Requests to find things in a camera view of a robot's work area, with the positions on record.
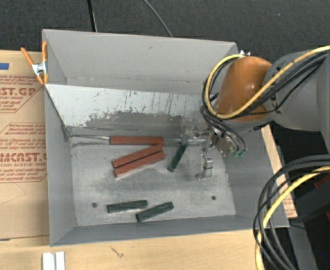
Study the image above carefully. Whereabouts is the brown cardboard board red print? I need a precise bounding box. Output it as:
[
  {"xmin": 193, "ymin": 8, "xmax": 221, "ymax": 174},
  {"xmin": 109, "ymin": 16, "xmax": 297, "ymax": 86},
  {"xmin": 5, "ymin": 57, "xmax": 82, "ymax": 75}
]
[{"xmin": 0, "ymin": 48, "xmax": 298, "ymax": 243}]

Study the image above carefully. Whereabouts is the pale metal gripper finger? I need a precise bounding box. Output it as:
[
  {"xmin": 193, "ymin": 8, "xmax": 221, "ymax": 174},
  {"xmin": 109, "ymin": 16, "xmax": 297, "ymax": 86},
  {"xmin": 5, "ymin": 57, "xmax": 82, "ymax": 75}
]
[
  {"xmin": 195, "ymin": 153, "xmax": 207, "ymax": 181},
  {"xmin": 206, "ymin": 155, "xmax": 214, "ymax": 178}
]

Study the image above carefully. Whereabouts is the red-brown flat block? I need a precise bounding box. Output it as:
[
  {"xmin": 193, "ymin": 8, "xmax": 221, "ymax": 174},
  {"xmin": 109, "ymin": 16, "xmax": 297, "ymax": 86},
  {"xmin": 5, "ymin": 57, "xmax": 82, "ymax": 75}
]
[
  {"xmin": 113, "ymin": 150, "xmax": 166, "ymax": 179},
  {"xmin": 109, "ymin": 136, "xmax": 165, "ymax": 146},
  {"xmin": 111, "ymin": 143, "xmax": 165, "ymax": 169}
]

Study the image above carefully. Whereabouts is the grey metal bin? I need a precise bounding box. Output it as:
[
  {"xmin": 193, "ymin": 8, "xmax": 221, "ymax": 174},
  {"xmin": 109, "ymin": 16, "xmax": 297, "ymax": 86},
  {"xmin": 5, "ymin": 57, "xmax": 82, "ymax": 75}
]
[{"xmin": 42, "ymin": 29, "xmax": 290, "ymax": 247}]

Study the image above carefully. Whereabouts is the dark green flat block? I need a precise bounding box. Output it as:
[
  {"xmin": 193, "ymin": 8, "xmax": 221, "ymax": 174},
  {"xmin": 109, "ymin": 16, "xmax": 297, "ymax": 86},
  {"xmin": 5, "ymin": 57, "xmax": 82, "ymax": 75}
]
[
  {"xmin": 135, "ymin": 201, "xmax": 175, "ymax": 223},
  {"xmin": 106, "ymin": 199, "xmax": 149, "ymax": 214},
  {"xmin": 167, "ymin": 143, "xmax": 189, "ymax": 173}
]

